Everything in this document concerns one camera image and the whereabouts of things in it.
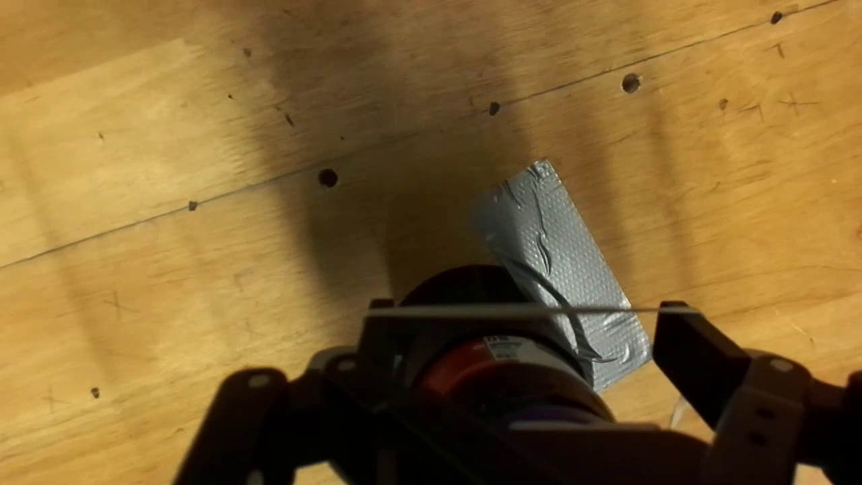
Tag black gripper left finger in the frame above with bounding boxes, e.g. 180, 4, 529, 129
174, 301, 423, 485

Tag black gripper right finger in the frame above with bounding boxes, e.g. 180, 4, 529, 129
652, 301, 862, 485

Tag thin rubber band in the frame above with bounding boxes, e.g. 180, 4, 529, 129
361, 262, 707, 366

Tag grey duct tape patch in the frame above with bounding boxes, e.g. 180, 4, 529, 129
474, 159, 652, 392

